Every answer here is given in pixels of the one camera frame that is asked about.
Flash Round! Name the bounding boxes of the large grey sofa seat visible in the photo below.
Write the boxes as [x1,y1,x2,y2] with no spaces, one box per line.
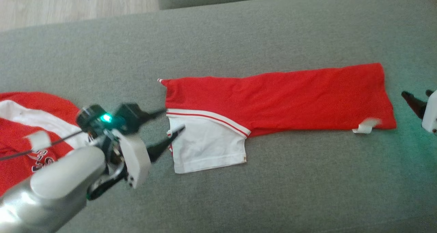
[0,0,437,233]

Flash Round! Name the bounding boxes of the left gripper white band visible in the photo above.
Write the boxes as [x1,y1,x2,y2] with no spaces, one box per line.
[102,103,185,189]

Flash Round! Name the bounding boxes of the red shorts with white stripe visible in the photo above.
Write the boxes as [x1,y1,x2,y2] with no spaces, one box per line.
[0,91,91,196]

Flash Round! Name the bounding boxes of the red basketball jersey number 23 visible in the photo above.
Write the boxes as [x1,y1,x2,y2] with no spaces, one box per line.
[158,62,397,174]

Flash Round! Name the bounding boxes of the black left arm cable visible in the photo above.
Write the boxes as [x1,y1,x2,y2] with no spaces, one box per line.
[0,130,84,161]

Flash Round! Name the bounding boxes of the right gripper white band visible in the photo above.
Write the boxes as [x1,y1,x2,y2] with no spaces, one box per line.
[401,89,437,134]

